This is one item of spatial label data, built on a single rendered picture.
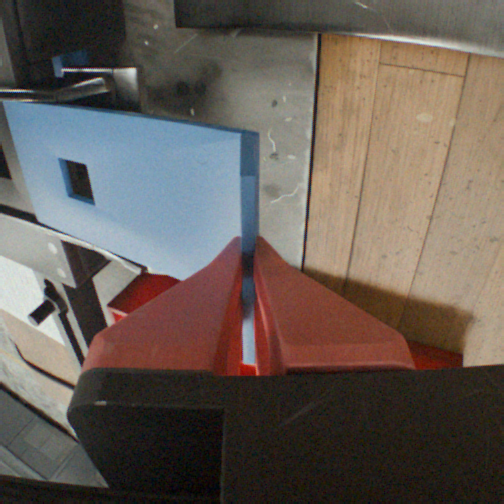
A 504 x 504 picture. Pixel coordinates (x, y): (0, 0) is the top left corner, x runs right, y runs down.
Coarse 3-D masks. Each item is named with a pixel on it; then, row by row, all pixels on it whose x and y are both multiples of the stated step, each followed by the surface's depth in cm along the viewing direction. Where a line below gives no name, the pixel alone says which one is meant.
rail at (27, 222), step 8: (0, 208) 23; (0, 216) 23; (8, 216) 22; (16, 216) 22; (24, 216) 22; (24, 224) 22; (32, 224) 21; (40, 224) 21; (48, 232) 21; (56, 232) 21; (64, 240) 21; (72, 240) 20; (80, 240) 20; (88, 248) 20
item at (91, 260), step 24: (24, 0) 15; (48, 0) 17; (72, 0) 18; (96, 0) 19; (120, 0) 21; (24, 24) 16; (48, 24) 17; (72, 24) 18; (96, 24) 20; (120, 24) 21; (48, 48) 18; (72, 48) 19; (48, 72) 18; (0, 144) 22; (72, 168) 21; (96, 264) 25
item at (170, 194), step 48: (48, 144) 17; (96, 144) 15; (144, 144) 14; (192, 144) 13; (240, 144) 11; (48, 192) 19; (96, 192) 17; (144, 192) 15; (192, 192) 14; (240, 192) 10; (96, 240) 19; (144, 240) 17; (192, 240) 15
